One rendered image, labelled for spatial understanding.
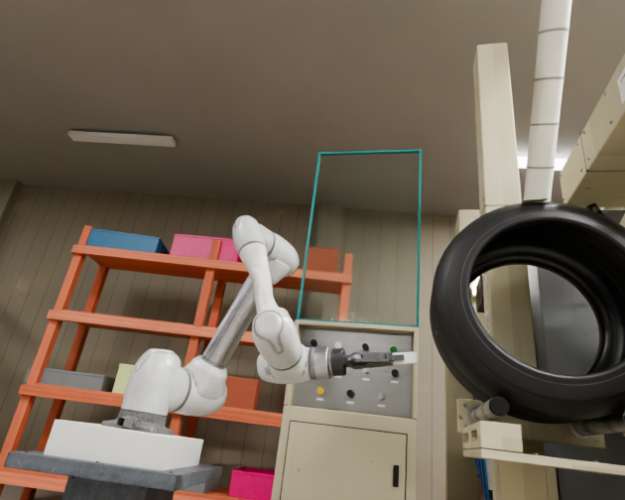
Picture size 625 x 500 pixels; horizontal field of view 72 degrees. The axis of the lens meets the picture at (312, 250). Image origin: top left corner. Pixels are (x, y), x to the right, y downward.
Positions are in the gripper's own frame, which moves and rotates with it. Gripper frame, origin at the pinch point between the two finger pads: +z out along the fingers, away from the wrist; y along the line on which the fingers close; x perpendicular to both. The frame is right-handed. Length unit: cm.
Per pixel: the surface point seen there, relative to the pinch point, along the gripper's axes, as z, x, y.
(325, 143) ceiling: -57, -272, 239
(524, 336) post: 38.8, -9.9, 28.0
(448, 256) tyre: 14.6, -25.0, -9.1
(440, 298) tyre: 11.0, -13.5, -8.8
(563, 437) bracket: 43, 20, 25
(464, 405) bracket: 16.6, 10.6, 24.7
